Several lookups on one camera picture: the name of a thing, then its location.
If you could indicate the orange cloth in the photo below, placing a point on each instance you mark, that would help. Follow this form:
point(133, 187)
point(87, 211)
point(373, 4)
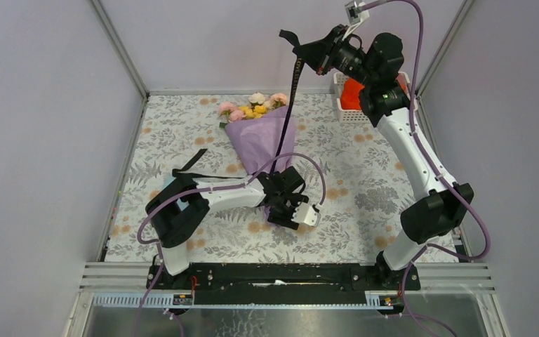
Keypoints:
point(384, 96)

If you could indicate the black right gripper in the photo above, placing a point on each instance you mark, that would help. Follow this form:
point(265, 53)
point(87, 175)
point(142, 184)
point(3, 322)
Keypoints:
point(321, 55)

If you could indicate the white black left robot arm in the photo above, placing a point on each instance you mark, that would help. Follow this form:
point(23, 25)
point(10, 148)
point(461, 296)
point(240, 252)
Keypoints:
point(179, 209)

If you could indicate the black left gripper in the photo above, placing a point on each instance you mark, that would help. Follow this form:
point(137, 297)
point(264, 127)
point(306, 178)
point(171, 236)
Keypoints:
point(285, 221)

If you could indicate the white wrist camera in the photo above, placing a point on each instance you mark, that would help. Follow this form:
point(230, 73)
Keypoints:
point(307, 214)
point(356, 15)

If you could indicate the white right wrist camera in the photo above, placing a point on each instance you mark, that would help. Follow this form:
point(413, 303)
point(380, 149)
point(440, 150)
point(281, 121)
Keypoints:
point(356, 15)

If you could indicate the pink fake flower stem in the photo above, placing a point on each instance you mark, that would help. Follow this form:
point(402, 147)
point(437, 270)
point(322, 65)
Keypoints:
point(278, 100)
point(230, 110)

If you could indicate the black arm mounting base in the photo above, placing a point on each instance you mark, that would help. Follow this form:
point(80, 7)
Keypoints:
point(282, 284)

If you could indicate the floral patterned table mat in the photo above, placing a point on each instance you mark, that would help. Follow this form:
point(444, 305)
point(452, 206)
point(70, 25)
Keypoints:
point(351, 165)

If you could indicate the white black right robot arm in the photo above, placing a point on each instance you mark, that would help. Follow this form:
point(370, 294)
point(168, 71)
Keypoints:
point(440, 203)

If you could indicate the pink purple wrapping paper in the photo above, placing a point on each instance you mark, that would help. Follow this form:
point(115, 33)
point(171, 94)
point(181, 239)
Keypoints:
point(250, 195)

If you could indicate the white perforated plastic basket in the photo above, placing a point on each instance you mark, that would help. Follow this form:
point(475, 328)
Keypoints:
point(346, 100)

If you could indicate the black printed ribbon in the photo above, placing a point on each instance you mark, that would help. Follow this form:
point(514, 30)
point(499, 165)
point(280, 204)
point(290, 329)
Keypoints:
point(293, 93)

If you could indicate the white fake flower stem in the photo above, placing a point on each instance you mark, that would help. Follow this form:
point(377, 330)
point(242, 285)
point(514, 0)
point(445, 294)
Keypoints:
point(257, 98)

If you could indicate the yellow fake flower stem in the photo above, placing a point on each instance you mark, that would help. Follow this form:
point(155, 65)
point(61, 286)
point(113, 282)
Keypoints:
point(253, 112)

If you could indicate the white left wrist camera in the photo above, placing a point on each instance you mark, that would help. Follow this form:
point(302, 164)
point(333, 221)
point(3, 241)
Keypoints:
point(307, 214)

